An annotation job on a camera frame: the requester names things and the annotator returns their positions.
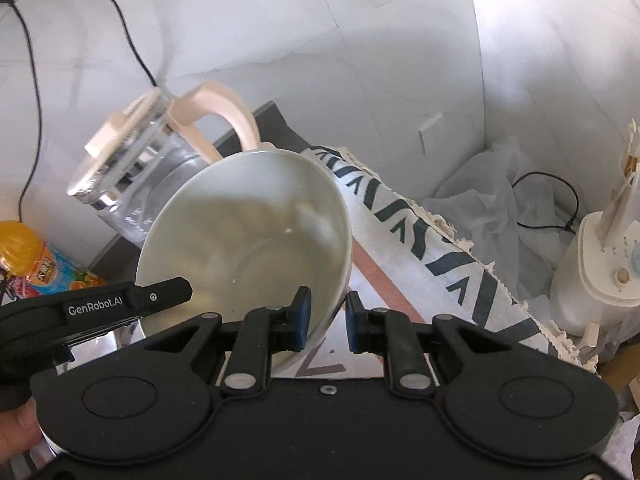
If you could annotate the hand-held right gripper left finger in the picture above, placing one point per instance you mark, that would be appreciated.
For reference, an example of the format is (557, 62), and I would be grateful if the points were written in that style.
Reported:
(300, 322)

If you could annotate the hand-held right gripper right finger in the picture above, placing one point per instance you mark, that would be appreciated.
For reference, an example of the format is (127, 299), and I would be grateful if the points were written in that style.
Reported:
(355, 325)

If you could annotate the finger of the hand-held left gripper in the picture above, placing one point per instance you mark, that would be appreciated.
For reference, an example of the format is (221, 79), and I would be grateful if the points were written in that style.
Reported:
(162, 295)

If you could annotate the white ceramic bowl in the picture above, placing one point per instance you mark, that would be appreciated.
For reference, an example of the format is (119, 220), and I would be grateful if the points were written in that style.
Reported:
(250, 230)

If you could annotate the person's left hand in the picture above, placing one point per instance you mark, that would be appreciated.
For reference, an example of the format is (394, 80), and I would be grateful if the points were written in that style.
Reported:
(15, 430)

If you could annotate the orange juice bottle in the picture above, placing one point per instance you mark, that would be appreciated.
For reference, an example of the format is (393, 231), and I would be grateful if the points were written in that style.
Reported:
(30, 260)

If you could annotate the patterned white cloth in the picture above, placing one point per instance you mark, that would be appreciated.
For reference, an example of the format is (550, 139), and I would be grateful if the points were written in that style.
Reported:
(450, 270)

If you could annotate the translucent white plastic bag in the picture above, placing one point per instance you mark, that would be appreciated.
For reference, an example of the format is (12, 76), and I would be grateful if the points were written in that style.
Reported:
(475, 195)

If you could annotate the white plastic appliance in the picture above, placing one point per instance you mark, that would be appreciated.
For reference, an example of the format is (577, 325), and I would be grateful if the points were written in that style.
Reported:
(595, 280)

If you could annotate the brown cardboard box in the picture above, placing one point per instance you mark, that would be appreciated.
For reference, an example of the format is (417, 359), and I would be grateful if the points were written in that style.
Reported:
(620, 372)

